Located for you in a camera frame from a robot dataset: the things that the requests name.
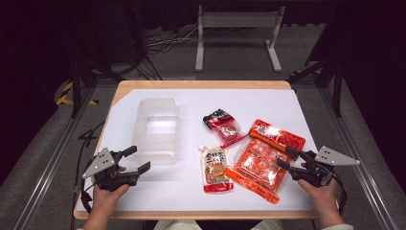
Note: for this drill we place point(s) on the yellow and black hazard tape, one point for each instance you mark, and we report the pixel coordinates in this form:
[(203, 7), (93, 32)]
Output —
[(65, 92)]

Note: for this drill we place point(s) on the person's left hand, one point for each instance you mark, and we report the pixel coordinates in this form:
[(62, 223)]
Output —
[(107, 199)]

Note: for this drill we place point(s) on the translucent plastic container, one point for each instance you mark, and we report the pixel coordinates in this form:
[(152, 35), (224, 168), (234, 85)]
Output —
[(156, 140)]

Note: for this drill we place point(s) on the grey metal stand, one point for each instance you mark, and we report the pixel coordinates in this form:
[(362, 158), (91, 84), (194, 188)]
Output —
[(239, 19)]

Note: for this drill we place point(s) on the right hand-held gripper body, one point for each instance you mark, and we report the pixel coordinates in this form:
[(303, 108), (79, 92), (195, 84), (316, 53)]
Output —
[(316, 174)]

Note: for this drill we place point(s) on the person's right hand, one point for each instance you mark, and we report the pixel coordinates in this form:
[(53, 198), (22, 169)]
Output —
[(324, 198)]

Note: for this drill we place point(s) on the large orange snack packet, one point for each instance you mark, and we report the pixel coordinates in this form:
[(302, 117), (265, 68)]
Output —
[(260, 163)]

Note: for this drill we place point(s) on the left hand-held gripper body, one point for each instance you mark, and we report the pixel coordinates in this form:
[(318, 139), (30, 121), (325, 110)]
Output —
[(105, 177)]

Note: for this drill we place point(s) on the white spouted sauce pouch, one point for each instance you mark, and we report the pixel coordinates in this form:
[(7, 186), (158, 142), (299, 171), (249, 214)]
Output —
[(215, 169)]

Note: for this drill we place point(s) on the aluminium floor rail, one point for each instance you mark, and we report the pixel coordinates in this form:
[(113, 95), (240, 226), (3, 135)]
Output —
[(48, 169), (360, 179)]

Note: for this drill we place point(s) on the black tripod stand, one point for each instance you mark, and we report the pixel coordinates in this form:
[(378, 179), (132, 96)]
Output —
[(76, 86), (336, 86)]

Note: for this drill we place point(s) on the black and red snack packet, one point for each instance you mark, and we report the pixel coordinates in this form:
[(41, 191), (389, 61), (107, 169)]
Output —
[(225, 127)]

